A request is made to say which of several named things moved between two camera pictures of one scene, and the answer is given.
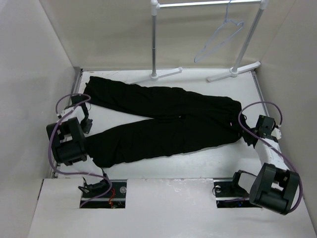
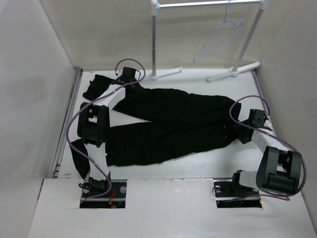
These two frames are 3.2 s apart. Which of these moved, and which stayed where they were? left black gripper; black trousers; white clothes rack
Moved: left black gripper
Stayed: black trousers; white clothes rack
